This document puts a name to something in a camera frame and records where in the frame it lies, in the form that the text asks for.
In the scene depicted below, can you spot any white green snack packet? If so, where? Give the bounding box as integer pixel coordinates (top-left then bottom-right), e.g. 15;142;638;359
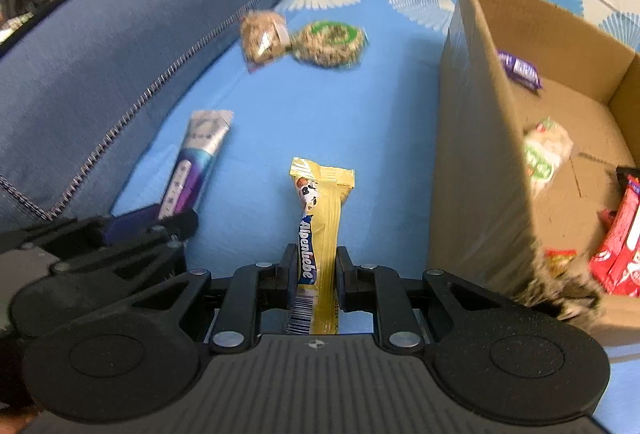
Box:
522;116;575;200

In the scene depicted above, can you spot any blue denim sofa cushion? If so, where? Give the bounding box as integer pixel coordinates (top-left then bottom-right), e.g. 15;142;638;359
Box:
0;0;290;235

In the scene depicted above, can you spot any silver purple tube packet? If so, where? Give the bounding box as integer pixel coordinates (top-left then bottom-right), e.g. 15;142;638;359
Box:
157;110;235;221

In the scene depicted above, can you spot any small red yellow packet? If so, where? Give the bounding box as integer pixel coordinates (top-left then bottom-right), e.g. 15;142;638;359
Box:
544;248;578;277

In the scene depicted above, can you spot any brown cardboard box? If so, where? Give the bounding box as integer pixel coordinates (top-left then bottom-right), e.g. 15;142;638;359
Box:
429;0;640;349

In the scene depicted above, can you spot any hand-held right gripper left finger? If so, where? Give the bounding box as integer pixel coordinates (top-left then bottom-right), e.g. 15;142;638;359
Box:
135;243;299;353

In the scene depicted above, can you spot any green-label round cracker packet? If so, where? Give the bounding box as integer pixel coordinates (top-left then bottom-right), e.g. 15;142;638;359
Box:
291;19;370;70

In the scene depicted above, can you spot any red snack packet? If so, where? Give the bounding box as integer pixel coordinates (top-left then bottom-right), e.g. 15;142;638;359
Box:
589;176;640;297

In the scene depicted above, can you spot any yellow candy packet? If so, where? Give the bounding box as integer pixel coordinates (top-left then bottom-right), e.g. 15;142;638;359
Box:
286;156;357;336

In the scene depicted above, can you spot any brown round cracker packet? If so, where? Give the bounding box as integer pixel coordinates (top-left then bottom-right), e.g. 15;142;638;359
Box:
239;10;292;74

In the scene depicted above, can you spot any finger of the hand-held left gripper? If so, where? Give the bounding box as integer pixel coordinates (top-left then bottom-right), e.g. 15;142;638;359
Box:
52;231;187;300
20;206;200;260

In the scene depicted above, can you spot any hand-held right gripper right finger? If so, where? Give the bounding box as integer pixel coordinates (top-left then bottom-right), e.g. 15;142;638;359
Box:
335;245;511;351

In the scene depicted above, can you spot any purple snack packet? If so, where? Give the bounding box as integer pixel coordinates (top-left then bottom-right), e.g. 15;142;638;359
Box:
496;50;545;91

